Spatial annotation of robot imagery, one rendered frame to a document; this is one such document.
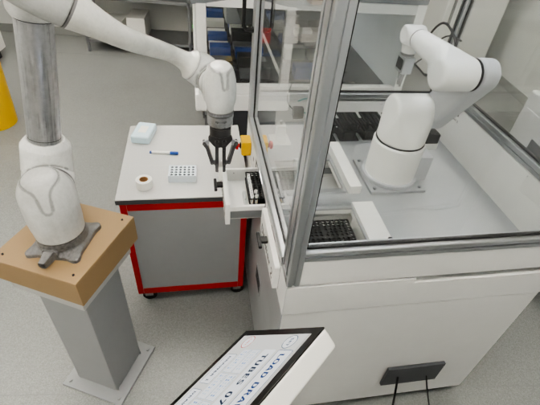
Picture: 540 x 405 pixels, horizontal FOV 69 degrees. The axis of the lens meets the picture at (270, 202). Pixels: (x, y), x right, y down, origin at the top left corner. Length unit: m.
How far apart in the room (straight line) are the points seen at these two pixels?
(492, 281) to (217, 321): 1.36
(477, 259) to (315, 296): 0.52
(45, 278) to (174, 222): 0.66
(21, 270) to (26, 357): 0.92
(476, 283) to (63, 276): 1.33
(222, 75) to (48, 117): 0.55
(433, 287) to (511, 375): 1.19
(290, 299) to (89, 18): 0.94
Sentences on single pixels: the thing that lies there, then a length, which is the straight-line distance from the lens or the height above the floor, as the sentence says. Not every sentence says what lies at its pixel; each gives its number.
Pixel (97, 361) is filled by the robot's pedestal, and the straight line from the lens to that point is 1.92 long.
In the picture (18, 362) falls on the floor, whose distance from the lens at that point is 2.35.
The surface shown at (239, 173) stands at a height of 0.87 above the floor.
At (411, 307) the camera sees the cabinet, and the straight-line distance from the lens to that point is 1.49.
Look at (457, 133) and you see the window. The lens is 1.02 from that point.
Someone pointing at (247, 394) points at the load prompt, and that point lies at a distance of 0.80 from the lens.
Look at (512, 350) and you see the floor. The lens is 2.64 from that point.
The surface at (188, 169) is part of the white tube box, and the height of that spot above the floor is 0.79.
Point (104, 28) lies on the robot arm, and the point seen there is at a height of 1.54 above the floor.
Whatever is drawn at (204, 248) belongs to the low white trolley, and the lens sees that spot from 2.01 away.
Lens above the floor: 1.89
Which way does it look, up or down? 40 degrees down
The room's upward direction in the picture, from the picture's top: 6 degrees clockwise
